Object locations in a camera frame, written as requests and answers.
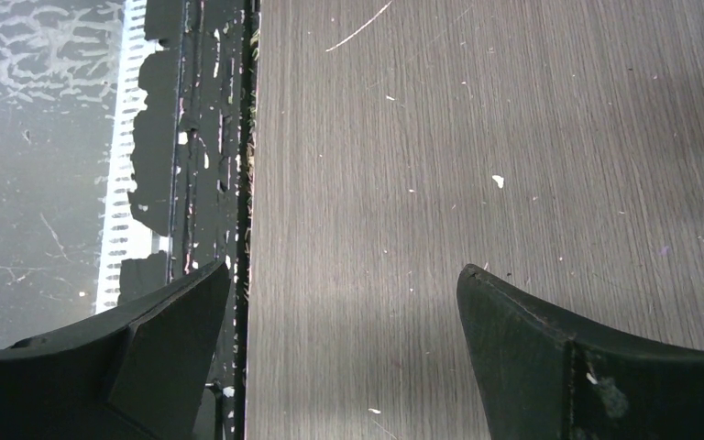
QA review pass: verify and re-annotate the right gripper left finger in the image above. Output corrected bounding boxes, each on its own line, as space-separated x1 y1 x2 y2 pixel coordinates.
0 261 231 439

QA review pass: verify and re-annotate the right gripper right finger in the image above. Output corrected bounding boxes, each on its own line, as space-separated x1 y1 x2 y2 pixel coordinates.
456 264 704 439

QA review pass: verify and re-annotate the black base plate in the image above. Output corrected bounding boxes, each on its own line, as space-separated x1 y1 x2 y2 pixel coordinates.
117 1 259 439

